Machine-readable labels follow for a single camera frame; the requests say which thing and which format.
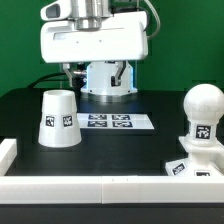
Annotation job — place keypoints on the white lamp shade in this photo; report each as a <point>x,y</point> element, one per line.
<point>59,125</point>

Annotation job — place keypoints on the white lamp bulb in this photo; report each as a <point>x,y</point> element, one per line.
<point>204,106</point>

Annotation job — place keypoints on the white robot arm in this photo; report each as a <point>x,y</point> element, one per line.
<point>94,78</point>

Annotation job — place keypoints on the white marker sheet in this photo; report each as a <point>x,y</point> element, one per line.
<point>115,121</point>

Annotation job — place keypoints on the white lamp base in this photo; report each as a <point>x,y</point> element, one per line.
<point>199,161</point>

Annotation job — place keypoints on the white front wall bar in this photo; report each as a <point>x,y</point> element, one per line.
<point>106,190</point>

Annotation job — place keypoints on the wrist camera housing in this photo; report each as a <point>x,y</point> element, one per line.
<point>58,10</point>

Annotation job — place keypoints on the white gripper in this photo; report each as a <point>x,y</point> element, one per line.
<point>121,37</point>

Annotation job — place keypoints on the white left wall block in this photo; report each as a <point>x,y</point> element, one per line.
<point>8,152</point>

